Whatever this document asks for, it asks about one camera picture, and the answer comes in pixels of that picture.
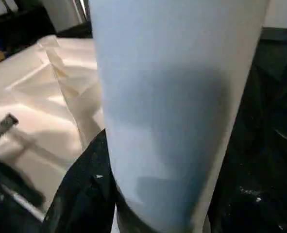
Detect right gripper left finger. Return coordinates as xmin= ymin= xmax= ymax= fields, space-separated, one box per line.
xmin=40 ymin=129 xmax=118 ymax=233

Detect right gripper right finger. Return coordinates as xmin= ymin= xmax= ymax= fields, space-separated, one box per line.
xmin=206 ymin=146 xmax=287 ymax=233

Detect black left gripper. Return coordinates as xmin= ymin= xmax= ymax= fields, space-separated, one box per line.
xmin=0 ymin=113 xmax=46 ymax=208

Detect white plastic table top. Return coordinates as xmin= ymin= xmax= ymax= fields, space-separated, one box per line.
xmin=0 ymin=34 xmax=107 ymax=214

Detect white plastic table leg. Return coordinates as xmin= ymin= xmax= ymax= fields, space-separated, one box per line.
xmin=87 ymin=0 xmax=270 ymax=233

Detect black mat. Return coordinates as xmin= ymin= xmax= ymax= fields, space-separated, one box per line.
xmin=56 ymin=22 xmax=287 ymax=233

